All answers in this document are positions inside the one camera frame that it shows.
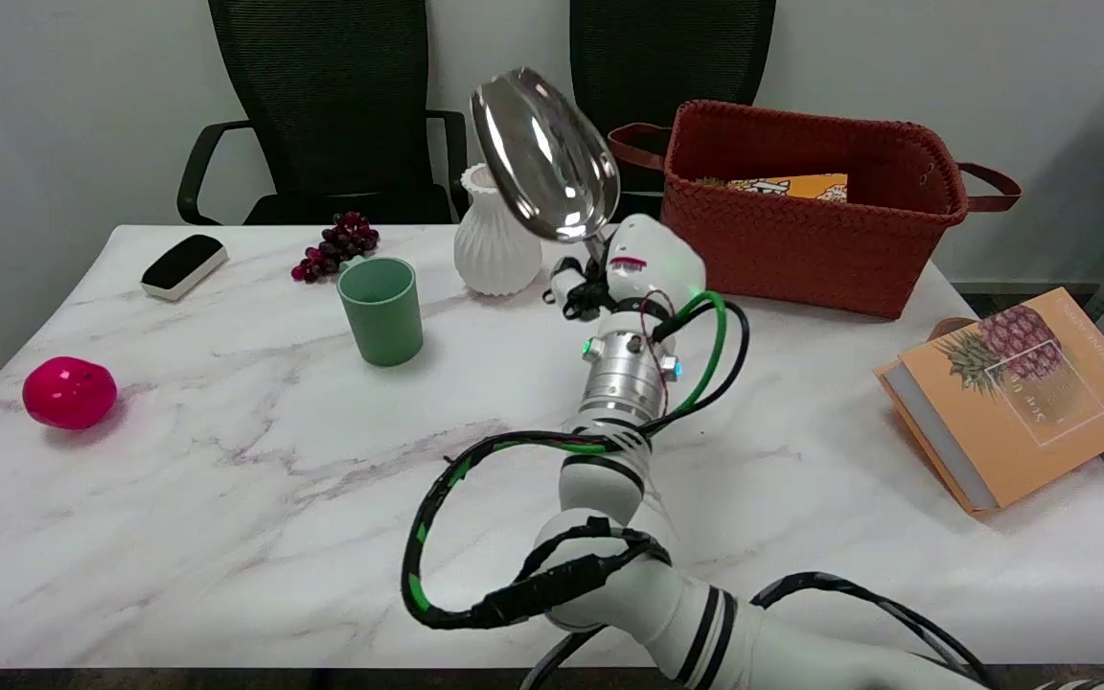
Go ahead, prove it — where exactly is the orange pineapple book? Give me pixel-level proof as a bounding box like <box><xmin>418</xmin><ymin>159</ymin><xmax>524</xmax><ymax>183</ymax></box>
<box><xmin>875</xmin><ymin>287</ymin><xmax>1104</xmax><ymax>517</ymax></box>

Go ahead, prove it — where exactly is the black mesh office chair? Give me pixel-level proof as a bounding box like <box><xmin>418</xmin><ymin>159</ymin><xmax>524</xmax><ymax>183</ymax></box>
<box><xmin>568</xmin><ymin>0</ymin><xmax>778</xmax><ymax>223</ymax></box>
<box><xmin>176</xmin><ymin>0</ymin><xmax>470</xmax><ymax>227</ymax></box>

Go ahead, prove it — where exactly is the white ribbed ceramic vase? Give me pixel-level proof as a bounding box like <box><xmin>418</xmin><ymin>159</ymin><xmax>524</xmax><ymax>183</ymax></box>
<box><xmin>453</xmin><ymin>163</ymin><xmax>544</xmax><ymax>297</ymax></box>

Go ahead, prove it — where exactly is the brown woven storage basket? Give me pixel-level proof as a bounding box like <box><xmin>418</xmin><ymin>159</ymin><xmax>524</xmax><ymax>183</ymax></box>
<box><xmin>607</xmin><ymin>100</ymin><xmax>1023</xmax><ymax>320</ymax></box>

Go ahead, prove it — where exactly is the orange box in basket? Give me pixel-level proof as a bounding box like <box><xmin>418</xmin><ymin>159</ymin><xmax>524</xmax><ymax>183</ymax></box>
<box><xmin>724</xmin><ymin>173</ymin><xmax>849</xmax><ymax>204</ymax></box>

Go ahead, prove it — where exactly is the black and green cable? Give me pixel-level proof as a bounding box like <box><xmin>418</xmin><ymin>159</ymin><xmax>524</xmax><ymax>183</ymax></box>
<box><xmin>402</xmin><ymin>291</ymin><xmax>999</xmax><ymax>690</ymax></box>

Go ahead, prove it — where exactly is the dark red grape bunch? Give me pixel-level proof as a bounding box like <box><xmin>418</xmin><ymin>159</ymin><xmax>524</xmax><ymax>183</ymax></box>
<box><xmin>290</xmin><ymin>212</ymin><xmax>381</xmax><ymax>285</ymax></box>

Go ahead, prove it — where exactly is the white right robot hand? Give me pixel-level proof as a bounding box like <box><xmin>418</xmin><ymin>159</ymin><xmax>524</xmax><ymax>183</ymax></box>
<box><xmin>542</xmin><ymin>214</ymin><xmax>707</xmax><ymax>322</ymax></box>

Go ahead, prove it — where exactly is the magenta plastic ball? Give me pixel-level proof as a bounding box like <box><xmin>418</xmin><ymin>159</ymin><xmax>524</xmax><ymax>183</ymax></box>
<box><xmin>22</xmin><ymin>356</ymin><xmax>119</xmax><ymax>430</ymax></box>

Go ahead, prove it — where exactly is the stainless steel scoop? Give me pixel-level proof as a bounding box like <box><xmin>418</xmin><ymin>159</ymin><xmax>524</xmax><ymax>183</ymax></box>
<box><xmin>471</xmin><ymin>67</ymin><xmax>622</xmax><ymax>262</ymax></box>

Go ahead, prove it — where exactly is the black and white eraser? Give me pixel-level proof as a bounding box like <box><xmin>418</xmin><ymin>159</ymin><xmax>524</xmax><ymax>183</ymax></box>
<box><xmin>140</xmin><ymin>234</ymin><xmax>229</xmax><ymax>302</ymax></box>

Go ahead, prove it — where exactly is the green cup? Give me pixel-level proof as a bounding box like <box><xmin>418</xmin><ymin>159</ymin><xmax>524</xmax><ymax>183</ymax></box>
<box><xmin>337</xmin><ymin>256</ymin><xmax>425</xmax><ymax>368</ymax></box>

